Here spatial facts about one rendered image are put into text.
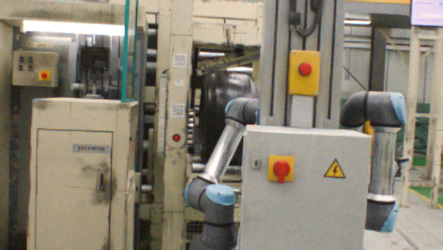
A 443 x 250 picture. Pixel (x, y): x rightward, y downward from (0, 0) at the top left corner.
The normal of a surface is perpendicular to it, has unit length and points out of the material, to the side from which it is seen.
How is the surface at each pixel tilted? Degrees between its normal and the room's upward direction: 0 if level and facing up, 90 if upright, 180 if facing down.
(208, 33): 90
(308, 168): 90
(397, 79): 90
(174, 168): 90
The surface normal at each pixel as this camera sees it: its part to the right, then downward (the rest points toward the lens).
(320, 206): -0.05, 0.05
